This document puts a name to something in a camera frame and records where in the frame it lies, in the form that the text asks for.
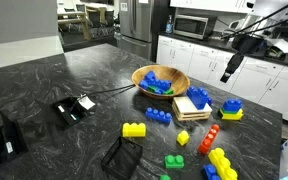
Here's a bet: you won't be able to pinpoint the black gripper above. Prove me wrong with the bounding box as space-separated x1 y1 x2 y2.
219 34 268 84

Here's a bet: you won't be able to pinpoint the long red toy block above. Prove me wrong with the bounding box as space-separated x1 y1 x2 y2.
197 123 221 156

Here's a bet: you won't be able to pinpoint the blue two-stud toy block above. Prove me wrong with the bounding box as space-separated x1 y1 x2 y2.
222 98 243 113

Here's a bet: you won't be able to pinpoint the flat green toy block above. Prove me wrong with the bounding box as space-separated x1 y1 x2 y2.
219 107 244 116

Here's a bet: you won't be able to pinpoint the large blue stepped block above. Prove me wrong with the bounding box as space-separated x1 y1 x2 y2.
186 85 214 111

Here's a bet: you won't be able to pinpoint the wide yellow toy block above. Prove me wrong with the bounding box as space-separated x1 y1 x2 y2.
218 109 245 122

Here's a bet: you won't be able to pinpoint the small yellow toy block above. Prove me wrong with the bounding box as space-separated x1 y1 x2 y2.
176 130 191 147

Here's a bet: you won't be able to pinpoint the blue four-stud toy block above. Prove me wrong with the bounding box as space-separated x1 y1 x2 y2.
144 107 173 125

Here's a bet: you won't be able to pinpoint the long yellow toy block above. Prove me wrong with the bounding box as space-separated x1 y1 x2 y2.
207 147 239 180

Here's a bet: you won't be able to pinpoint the dark blue toy block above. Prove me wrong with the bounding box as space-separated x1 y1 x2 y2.
201 163 222 180

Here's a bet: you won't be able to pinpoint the green two-stud toy block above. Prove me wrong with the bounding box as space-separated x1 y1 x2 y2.
164 154 186 170

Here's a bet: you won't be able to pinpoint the yellow three-stud toy block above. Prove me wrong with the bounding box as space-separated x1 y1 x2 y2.
121 122 147 139

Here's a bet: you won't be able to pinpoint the white lower kitchen cabinets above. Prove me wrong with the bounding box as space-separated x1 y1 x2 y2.
156 34 288 126

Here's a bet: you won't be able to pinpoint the white kitchen cabinets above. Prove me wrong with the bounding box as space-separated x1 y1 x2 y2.
156 34 288 126
169 0 257 14

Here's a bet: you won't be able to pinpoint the countertop kitchen appliance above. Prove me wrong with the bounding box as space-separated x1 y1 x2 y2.
228 14 252 34

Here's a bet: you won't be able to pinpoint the round wooden bowl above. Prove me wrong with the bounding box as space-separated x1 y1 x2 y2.
131 64 191 100

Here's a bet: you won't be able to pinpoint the silver microwave oven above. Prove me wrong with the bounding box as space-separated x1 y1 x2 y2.
173 14 218 40

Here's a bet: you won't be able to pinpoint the stacked wooden slabs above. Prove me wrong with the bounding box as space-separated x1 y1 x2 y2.
171 95 214 122

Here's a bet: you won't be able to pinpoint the white upper kitchen cabinets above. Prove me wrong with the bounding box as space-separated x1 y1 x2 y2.
169 0 257 14

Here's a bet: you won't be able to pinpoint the blue soap bottle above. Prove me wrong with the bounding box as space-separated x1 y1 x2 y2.
165 14 174 34

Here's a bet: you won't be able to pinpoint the stainless steel refrigerator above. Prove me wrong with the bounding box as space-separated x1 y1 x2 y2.
118 0 172 63

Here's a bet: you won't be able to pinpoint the black mesh basket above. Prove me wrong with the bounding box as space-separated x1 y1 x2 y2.
100 135 144 180

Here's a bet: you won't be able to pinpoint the white paper tag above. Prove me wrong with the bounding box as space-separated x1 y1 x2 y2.
78 95 96 111

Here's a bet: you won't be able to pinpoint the wooden dining table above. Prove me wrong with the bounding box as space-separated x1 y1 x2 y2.
57 11 93 41

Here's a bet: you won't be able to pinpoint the black table outlet box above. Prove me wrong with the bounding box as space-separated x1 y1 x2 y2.
0 99 30 174
52 95 97 130

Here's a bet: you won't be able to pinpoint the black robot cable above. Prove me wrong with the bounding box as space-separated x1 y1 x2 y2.
221 0 288 38
235 13 288 37

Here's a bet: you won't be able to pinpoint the thin black table cable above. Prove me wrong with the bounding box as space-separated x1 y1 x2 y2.
85 83 137 98

